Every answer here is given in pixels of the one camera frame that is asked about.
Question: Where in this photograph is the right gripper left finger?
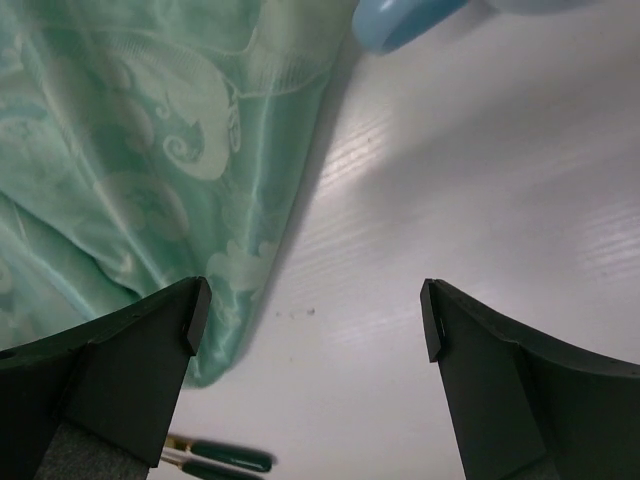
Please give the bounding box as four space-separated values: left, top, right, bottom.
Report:
1 277 211 479

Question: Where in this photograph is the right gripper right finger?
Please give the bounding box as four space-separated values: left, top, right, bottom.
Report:
420 279 639 479

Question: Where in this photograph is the green patterned cloth placemat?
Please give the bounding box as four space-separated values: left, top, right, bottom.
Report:
1 1 355 388

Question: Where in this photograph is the light blue mug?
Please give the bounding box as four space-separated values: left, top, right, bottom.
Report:
352 0 497 56

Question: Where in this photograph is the gold knife green handle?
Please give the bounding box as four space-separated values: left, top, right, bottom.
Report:
164 434 275 473

